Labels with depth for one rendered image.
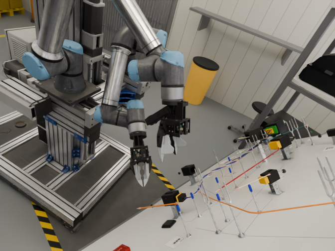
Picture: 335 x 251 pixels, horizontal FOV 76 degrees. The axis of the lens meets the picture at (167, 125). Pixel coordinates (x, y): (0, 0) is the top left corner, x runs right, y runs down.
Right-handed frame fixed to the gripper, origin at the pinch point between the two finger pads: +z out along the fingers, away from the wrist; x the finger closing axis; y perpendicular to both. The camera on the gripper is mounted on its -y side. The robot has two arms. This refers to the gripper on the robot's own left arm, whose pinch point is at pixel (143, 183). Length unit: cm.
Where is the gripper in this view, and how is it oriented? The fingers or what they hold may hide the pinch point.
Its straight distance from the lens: 89.9
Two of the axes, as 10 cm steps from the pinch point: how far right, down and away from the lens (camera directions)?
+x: 9.9, -1.1, 1.1
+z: 1.4, 9.4, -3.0
